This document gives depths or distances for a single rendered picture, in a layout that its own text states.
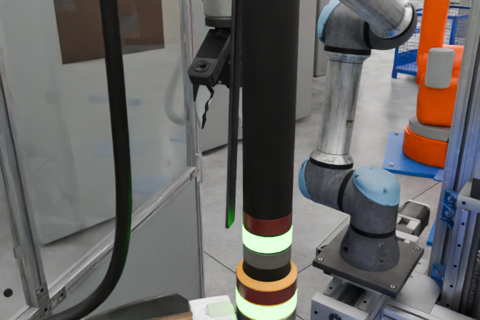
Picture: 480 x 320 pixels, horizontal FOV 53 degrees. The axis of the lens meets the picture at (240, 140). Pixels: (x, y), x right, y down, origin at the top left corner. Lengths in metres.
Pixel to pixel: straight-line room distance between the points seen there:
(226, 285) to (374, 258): 1.71
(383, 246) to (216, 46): 0.69
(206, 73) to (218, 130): 3.75
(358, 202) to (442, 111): 3.19
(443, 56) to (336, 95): 3.00
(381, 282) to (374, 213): 0.17
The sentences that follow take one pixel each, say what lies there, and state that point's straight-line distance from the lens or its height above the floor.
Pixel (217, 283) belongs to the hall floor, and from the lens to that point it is 2.90.
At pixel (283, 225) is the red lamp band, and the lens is 0.32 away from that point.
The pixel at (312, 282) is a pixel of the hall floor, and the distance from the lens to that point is 2.93.
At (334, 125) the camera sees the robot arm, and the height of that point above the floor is 1.38.
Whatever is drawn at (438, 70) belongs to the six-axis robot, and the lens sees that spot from 4.21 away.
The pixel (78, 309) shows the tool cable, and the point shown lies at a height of 1.57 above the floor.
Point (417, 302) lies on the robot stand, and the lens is 1.37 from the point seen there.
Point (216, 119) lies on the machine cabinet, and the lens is 4.48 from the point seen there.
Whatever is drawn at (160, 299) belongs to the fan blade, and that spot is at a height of 1.44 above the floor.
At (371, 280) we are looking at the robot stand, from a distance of 1.26.
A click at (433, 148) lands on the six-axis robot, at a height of 0.21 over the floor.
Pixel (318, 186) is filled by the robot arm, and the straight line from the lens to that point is 1.27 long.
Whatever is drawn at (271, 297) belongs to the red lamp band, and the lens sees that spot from 0.34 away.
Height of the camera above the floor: 1.79
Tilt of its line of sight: 21 degrees down
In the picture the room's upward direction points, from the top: 1 degrees counter-clockwise
